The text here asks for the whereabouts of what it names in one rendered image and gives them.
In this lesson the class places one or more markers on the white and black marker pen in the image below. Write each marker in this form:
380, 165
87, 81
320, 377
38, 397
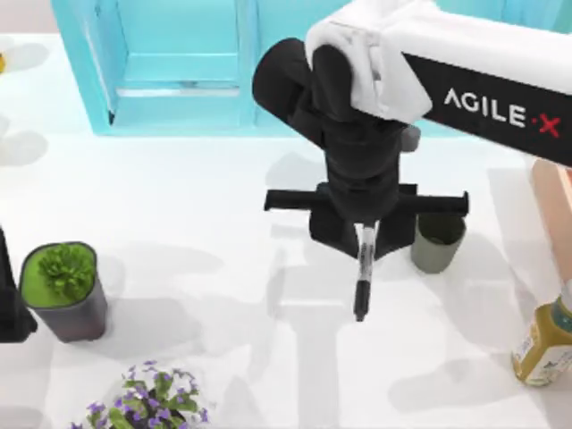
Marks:
361, 292

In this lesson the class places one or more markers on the grey cup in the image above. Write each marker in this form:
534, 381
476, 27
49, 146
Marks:
432, 261

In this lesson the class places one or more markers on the salmon-coloured box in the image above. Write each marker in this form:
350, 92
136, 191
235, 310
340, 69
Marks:
552, 205

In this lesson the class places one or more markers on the yellow-green bottle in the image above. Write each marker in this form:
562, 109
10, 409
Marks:
543, 344

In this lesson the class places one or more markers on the light blue rack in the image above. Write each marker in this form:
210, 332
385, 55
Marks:
179, 67

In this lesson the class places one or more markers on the purple flowering plant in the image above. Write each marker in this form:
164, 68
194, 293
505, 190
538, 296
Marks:
152, 402

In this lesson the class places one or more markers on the green plant in dark pot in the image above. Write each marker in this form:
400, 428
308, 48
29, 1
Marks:
62, 277

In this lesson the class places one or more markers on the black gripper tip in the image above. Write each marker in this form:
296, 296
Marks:
11, 295

